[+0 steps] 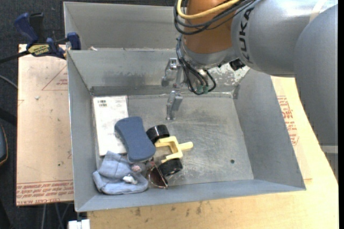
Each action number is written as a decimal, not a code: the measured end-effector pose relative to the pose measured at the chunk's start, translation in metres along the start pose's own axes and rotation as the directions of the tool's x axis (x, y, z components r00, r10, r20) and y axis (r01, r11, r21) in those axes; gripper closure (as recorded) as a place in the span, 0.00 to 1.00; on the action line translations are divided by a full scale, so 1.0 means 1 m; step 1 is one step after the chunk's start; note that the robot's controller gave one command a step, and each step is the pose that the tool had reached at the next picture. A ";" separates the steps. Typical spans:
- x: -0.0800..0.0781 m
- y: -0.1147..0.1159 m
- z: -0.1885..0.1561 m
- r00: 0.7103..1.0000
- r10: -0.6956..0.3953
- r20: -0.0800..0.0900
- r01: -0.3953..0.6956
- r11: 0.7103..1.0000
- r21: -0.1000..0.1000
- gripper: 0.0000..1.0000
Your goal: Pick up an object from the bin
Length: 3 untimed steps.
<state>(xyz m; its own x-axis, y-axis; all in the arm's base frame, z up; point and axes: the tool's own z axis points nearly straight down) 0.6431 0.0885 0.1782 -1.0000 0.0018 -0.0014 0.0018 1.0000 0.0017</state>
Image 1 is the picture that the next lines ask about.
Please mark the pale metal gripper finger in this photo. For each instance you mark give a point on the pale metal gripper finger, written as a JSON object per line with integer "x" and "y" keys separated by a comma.
{"x": 174, "y": 104}
{"x": 172, "y": 78}

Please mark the yellow toy vehicle, black wheels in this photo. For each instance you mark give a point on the yellow toy vehicle, black wheels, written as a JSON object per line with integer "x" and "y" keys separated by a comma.
{"x": 172, "y": 148}

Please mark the grey metal bin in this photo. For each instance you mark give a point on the grey metal bin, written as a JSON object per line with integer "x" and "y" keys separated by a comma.
{"x": 209, "y": 136}

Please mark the blue sponge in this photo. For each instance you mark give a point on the blue sponge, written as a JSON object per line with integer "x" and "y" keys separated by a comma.
{"x": 135, "y": 139}

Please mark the white flat box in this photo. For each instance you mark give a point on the white flat box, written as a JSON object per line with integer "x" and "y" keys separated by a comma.
{"x": 107, "y": 117}

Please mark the brown sunglasses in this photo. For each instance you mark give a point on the brown sunglasses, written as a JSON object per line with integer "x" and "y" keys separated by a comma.
{"x": 156, "y": 178}

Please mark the light blue cloth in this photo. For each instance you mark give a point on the light blue cloth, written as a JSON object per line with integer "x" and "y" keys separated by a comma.
{"x": 115, "y": 182}

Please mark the brown cardboard board, red print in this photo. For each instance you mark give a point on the brown cardboard board, red print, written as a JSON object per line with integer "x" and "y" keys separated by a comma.
{"x": 43, "y": 128}

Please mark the black cylinder on white bracket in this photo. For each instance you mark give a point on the black cylinder on white bracket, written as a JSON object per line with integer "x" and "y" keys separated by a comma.
{"x": 237, "y": 64}

